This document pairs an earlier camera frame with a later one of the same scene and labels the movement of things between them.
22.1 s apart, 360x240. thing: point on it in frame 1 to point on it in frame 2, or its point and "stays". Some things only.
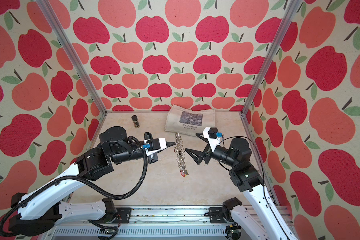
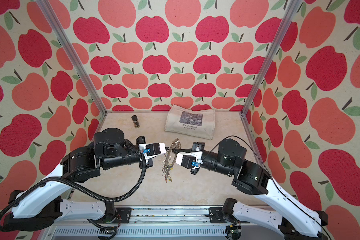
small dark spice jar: x=135 y=121 stays
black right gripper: x=207 y=153 to x=200 y=146
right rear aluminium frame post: x=291 y=7 stays
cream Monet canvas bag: x=189 y=122 stays
